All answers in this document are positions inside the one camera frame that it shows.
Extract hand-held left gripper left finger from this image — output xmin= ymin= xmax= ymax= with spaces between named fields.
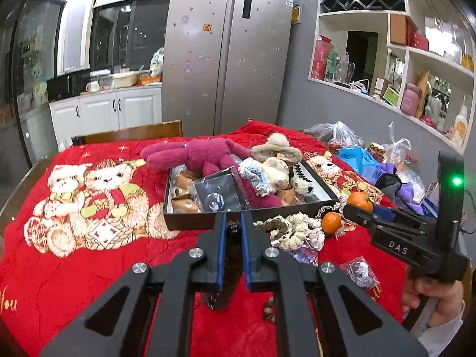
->
xmin=39 ymin=213 xmax=228 ymax=357

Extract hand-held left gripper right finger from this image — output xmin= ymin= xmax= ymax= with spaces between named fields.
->
xmin=240 ymin=212 xmax=429 ymax=357

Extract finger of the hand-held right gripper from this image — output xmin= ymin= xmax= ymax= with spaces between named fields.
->
xmin=342 ymin=203 xmax=388 ymax=236
xmin=372 ymin=206 xmax=436 ymax=228

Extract dark brown fuzzy accessory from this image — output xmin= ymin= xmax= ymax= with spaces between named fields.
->
xmin=201 ymin=223 xmax=249 ymax=311

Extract orange tangerine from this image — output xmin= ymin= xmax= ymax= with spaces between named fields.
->
xmin=321 ymin=212 xmax=342 ymax=235
xmin=346 ymin=191 xmax=374 ymax=212

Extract black tray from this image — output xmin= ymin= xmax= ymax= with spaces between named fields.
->
xmin=163 ymin=158 xmax=340 ymax=231

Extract black plastic packet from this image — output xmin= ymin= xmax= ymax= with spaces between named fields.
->
xmin=193 ymin=173 xmax=243 ymax=213

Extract blue white crochet scrunchie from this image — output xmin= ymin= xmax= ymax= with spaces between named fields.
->
xmin=238 ymin=158 xmax=276 ymax=198

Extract person's right forearm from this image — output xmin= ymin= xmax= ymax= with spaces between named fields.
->
xmin=416 ymin=303 xmax=471 ymax=357

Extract person's right hand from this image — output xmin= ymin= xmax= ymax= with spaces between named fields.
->
xmin=403 ymin=276 xmax=465 ymax=328

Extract white lace trim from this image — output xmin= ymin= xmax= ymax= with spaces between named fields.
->
xmin=315 ymin=198 xmax=349 ymax=237

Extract purple cloth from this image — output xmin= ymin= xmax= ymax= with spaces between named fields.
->
xmin=378 ymin=161 xmax=415 ymax=204

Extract grey cloth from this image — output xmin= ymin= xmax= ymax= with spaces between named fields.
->
xmin=375 ymin=173 xmax=403 ymax=195

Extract blue white cardboard box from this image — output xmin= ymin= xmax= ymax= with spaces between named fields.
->
xmin=422 ymin=181 xmax=441 ymax=219

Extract clear packet with round charm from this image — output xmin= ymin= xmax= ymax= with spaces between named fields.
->
xmin=339 ymin=256 xmax=381 ymax=291

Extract blue plastic bag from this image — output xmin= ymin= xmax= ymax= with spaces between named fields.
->
xmin=338 ymin=145 xmax=382 ymax=176

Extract purple cloth accessory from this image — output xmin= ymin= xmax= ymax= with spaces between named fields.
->
xmin=293 ymin=246 xmax=320 ymax=265

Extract glass jar patterned lid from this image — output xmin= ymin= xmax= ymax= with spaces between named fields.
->
xmin=368 ymin=142 xmax=388 ymax=161

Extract plastic bag of bread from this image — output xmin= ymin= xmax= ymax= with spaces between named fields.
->
xmin=382 ymin=121 xmax=414 ymax=165

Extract white black hair claw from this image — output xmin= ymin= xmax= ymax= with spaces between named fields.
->
xmin=289 ymin=163 xmax=314 ymax=196

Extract white plush bear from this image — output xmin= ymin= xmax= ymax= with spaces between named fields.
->
xmin=260 ymin=156 xmax=291 ymax=191

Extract clear plastic bag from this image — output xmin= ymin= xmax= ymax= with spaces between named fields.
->
xmin=304 ymin=121 xmax=366 ymax=150

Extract magenta plush toy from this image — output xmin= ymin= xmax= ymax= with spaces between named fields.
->
xmin=140 ymin=137 xmax=284 ymax=209

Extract beige furry hair clip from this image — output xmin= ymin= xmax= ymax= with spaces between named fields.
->
xmin=251 ymin=133 xmax=302 ymax=163

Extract white bottle orange label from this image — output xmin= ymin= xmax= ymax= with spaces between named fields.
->
xmin=451 ymin=103 xmax=470 ymax=148

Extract red printed blanket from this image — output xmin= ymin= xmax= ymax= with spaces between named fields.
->
xmin=0 ymin=121 xmax=410 ymax=357

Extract glass jug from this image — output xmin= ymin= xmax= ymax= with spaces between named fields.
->
xmin=336 ymin=52 xmax=356 ymax=84

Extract wooden chair back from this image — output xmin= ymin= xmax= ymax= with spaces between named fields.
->
xmin=71 ymin=120 xmax=183 ymax=146

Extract green box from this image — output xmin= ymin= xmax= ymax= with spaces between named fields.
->
xmin=326 ymin=51 xmax=340 ymax=82

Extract red gift box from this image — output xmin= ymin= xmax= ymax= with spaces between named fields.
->
xmin=311 ymin=35 xmax=334 ymax=81

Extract red container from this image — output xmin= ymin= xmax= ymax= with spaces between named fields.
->
xmin=409 ymin=32 xmax=429 ymax=50

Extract white kitchen cabinet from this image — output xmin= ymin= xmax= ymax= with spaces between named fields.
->
xmin=49 ymin=84 xmax=163 ymax=150

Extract brown box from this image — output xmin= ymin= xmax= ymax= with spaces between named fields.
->
xmin=389 ymin=14 xmax=410 ymax=46

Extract silver double-door refrigerator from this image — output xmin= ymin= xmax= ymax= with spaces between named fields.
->
xmin=162 ymin=0 xmax=295 ymax=137

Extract plastic bag on counter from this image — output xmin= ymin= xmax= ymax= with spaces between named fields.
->
xmin=149 ymin=47 xmax=165 ymax=77

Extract black microwave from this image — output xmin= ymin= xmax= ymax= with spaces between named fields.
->
xmin=46 ymin=70 xmax=92 ymax=102

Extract dark window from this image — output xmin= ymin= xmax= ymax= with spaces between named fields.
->
xmin=90 ymin=0 xmax=172 ymax=73

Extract glass sliding door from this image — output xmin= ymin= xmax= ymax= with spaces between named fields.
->
xmin=0 ymin=0 xmax=67 ymax=170

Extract brown braided cord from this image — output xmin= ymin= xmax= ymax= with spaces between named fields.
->
xmin=254 ymin=219 xmax=288 ymax=239

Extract black cable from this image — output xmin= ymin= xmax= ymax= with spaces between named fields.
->
xmin=460 ymin=189 xmax=476 ymax=236

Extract wooden bead bracelet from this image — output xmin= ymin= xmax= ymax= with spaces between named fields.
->
xmin=261 ymin=297 xmax=278 ymax=321

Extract white wall shelf unit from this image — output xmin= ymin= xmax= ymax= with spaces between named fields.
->
xmin=307 ymin=0 xmax=476 ymax=156

